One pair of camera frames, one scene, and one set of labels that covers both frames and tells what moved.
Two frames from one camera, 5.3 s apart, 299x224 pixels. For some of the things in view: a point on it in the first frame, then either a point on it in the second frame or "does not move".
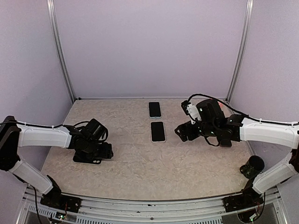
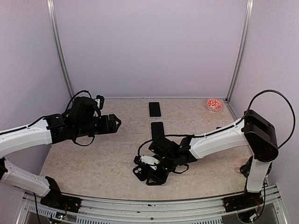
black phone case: (83, 158) -> (142, 171)
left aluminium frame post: (56, 31) does not move
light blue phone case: (154, 109) does not move
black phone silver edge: (158, 134) does not move
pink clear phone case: (158, 132) does not move
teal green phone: (154, 109) does not move
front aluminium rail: (108, 210) does not move
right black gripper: (183, 127) -> (159, 179)
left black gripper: (106, 151) -> (112, 128)
